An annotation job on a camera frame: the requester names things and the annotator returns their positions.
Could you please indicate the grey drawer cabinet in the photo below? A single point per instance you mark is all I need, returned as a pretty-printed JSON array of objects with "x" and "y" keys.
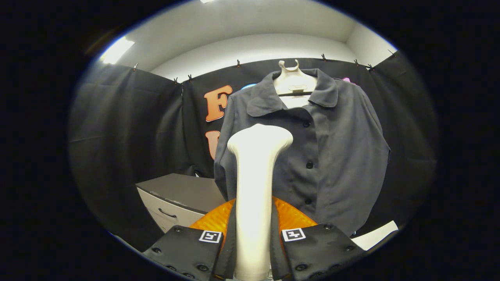
[{"x": 179, "y": 191}]

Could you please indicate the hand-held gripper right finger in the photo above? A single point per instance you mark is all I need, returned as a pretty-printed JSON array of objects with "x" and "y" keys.
[{"x": 275, "y": 249}]

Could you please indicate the long ceiling light strip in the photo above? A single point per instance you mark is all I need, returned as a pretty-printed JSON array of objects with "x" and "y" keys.
[{"x": 116, "y": 50}]

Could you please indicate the dark grey button shirt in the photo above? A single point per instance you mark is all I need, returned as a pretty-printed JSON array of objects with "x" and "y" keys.
[{"x": 343, "y": 156}]

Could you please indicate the white mannequin hanger form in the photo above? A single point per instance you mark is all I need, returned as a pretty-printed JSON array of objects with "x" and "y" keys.
[{"x": 293, "y": 84}]

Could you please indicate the black backdrop cloth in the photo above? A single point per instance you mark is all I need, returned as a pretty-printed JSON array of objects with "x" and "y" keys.
[{"x": 129, "y": 128}]

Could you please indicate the white garment steamer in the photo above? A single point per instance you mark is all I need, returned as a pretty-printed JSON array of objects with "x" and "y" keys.
[{"x": 254, "y": 187}]

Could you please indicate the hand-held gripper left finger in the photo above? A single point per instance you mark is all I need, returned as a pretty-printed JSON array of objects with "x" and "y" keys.
[{"x": 228, "y": 242}]

